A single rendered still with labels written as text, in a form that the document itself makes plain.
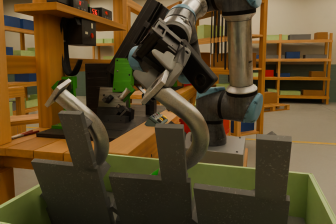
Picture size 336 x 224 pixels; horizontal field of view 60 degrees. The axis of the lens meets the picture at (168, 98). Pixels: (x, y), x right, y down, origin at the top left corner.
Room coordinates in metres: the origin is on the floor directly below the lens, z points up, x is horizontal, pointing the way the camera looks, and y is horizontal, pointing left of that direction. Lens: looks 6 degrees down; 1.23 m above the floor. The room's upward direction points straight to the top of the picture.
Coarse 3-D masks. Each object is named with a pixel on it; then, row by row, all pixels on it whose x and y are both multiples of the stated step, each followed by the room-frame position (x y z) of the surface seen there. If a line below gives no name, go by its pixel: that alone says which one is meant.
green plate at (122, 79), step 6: (120, 60) 1.78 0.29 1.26; (126, 60) 1.77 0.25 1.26; (114, 66) 1.78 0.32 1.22; (120, 66) 1.77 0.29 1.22; (126, 66) 1.76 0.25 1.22; (114, 72) 1.77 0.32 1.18; (120, 72) 1.76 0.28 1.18; (126, 72) 1.75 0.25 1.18; (114, 78) 1.76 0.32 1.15; (120, 78) 1.75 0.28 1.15; (126, 78) 1.74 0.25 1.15; (132, 78) 1.79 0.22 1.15; (114, 84) 1.75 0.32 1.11; (120, 84) 1.74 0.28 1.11; (126, 84) 1.73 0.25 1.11; (132, 84) 1.79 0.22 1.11; (114, 90) 1.74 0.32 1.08; (120, 90) 1.73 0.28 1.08
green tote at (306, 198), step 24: (120, 168) 0.84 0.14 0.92; (144, 168) 0.82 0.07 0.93; (192, 168) 0.78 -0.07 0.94; (216, 168) 0.76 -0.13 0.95; (240, 168) 0.75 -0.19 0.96; (24, 192) 0.59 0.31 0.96; (192, 192) 0.78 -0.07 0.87; (288, 192) 0.71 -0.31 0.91; (312, 192) 0.64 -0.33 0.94; (0, 216) 0.53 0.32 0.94; (24, 216) 0.58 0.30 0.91; (48, 216) 0.65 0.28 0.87; (312, 216) 0.62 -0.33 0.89
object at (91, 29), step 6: (72, 18) 1.74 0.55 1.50; (72, 24) 1.74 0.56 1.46; (84, 24) 1.75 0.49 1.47; (90, 24) 1.82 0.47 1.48; (66, 30) 1.75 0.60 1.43; (72, 30) 1.74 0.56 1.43; (78, 30) 1.73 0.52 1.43; (84, 30) 1.75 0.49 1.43; (90, 30) 1.82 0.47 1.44; (66, 36) 1.75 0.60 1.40; (72, 36) 1.74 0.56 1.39; (78, 36) 1.73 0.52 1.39; (84, 36) 1.75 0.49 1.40; (90, 36) 1.82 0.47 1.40; (66, 42) 1.75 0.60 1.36; (72, 42) 1.74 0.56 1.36; (78, 42) 1.73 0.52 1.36; (84, 42) 1.75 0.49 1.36; (90, 42) 1.82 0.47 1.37
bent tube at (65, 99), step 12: (60, 84) 0.53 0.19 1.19; (60, 96) 0.53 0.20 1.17; (72, 96) 0.54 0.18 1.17; (72, 108) 0.53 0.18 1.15; (84, 108) 0.54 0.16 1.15; (96, 120) 0.54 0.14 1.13; (96, 132) 0.54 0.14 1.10; (96, 144) 0.55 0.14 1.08; (108, 144) 0.56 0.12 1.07; (96, 156) 0.56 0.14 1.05
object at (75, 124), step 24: (72, 120) 0.50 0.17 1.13; (72, 144) 0.52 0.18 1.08; (48, 168) 0.56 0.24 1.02; (72, 168) 0.54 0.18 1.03; (96, 168) 0.53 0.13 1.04; (48, 192) 0.59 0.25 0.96; (72, 192) 0.57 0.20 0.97; (96, 192) 0.55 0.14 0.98; (72, 216) 0.60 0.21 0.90; (96, 216) 0.58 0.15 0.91
